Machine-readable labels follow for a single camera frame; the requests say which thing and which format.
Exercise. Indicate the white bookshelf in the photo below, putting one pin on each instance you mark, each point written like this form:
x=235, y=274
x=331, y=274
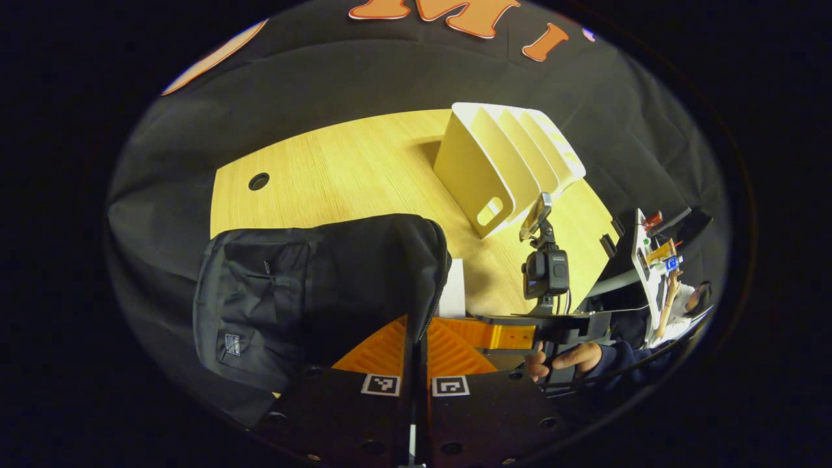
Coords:
x=468, y=169

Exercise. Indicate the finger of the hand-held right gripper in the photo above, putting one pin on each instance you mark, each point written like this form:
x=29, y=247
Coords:
x=510, y=337

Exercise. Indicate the black schoolbag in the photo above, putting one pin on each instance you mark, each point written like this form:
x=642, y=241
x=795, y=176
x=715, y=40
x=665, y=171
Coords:
x=273, y=292

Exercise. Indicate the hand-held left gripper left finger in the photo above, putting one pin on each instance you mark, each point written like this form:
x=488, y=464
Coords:
x=344, y=416

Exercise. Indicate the white spine book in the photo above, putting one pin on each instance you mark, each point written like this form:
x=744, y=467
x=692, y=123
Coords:
x=453, y=292

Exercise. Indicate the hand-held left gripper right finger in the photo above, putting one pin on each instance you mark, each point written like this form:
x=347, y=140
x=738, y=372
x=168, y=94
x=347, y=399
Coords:
x=487, y=416

